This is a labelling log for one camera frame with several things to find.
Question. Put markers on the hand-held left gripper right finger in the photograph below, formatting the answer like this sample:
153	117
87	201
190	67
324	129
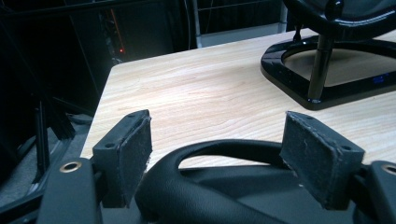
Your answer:
317	158

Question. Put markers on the black slipper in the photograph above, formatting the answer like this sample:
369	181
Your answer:
186	199

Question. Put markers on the black floor stand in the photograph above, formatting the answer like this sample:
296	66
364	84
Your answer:
42	137

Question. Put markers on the grey metal post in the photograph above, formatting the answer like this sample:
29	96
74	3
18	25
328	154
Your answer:
196	23

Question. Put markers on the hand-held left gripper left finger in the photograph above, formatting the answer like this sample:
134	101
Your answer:
123	161

